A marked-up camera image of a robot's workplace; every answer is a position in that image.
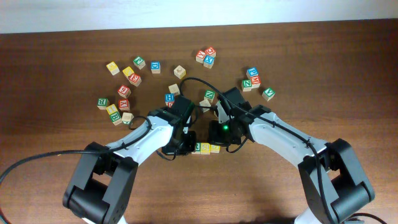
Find green R block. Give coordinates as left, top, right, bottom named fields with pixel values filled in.
left=192, top=142, right=201, bottom=154

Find yellow S block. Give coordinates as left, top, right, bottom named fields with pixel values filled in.
left=200, top=142, right=211, bottom=155
left=210, top=144, right=221, bottom=154

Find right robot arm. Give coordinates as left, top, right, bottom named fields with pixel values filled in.
left=208, top=87, right=375, bottom=223

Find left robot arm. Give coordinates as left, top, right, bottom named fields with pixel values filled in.
left=62, top=96, right=196, bottom=224

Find plain block blue side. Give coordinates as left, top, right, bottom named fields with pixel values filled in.
left=199, top=100, right=211, bottom=113

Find green N block centre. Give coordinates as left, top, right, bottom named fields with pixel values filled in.
left=204, top=90, right=215, bottom=103

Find green n block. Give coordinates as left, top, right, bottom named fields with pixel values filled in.
left=204, top=90, right=215, bottom=103
left=241, top=80, right=252, bottom=92

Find blue H block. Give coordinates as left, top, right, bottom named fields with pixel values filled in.
left=165, top=93, right=175, bottom=105

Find green N block right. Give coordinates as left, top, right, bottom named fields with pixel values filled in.
left=241, top=80, right=252, bottom=92

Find plain wooden block centre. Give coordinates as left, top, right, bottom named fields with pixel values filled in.
left=169, top=83, right=180, bottom=96

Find green V block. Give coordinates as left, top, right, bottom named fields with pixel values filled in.
left=262, top=88, right=275, bottom=101

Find red M block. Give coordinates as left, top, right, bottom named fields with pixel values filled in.
left=250, top=75, right=261, bottom=88

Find plain 8 block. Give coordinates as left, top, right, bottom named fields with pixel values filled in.
left=121, top=112, right=134, bottom=124

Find blue P block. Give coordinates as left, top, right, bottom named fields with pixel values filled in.
left=246, top=67, right=259, bottom=78

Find yellow side plain block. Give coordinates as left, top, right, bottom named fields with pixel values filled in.
left=174, top=65, right=187, bottom=79

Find red Y block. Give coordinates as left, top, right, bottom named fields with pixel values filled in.
left=118, top=99, right=131, bottom=111

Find green B block lower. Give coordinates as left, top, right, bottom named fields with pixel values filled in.
left=109, top=112, right=122, bottom=126

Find green b block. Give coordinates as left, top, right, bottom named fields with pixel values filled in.
left=109, top=112, right=122, bottom=126
left=96, top=98, right=110, bottom=110

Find blue X block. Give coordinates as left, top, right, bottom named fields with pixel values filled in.
left=203, top=55, right=215, bottom=68

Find red 6 block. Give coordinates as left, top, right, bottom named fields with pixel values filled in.
left=118, top=85, right=131, bottom=98

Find red E block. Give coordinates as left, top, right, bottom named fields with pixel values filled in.
left=128, top=73, right=142, bottom=87

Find yellow 1 block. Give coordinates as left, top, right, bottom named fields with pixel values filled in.
left=106, top=104, right=118, bottom=115

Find blue D block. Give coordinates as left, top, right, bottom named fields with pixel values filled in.
left=150, top=61, right=161, bottom=74

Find red K block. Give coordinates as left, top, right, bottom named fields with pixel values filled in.
left=195, top=50, right=206, bottom=63

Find red Q block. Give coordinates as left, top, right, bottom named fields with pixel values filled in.
left=205, top=47, right=216, bottom=58

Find green B block left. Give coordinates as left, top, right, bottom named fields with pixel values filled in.
left=96, top=98, right=110, bottom=110

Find yellow block by E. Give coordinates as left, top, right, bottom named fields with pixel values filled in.
left=122, top=67, right=134, bottom=78

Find green P block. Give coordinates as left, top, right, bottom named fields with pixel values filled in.
left=133, top=56, right=146, bottom=70

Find yellow block far left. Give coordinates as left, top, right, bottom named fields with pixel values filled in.
left=106, top=62, right=120, bottom=75

